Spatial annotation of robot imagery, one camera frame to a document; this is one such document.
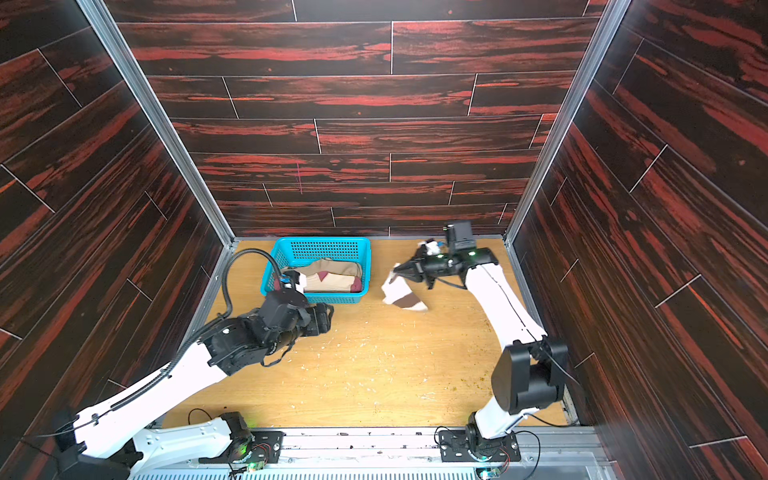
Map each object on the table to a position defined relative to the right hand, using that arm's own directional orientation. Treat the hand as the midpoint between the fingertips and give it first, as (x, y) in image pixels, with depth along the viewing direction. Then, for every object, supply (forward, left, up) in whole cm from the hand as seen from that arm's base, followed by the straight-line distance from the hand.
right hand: (398, 268), depth 79 cm
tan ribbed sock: (+16, +24, -20) cm, 35 cm away
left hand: (-13, +17, -1) cm, 22 cm away
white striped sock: (-6, 0, -2) cm, 6 cm away
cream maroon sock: (+10, +23, -21) cm, 33 cm away
